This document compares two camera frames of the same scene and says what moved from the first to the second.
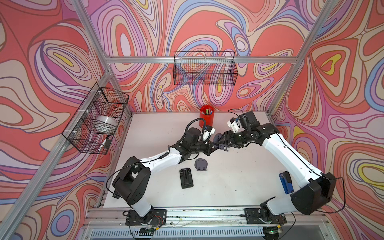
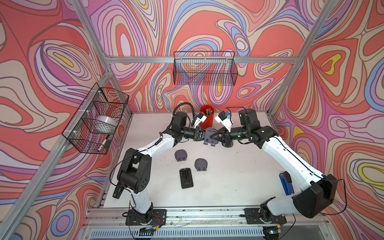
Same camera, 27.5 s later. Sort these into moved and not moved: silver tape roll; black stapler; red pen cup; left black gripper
Moved: left black gripper
Not moved: silver tape roll; black stapler; red pen cup
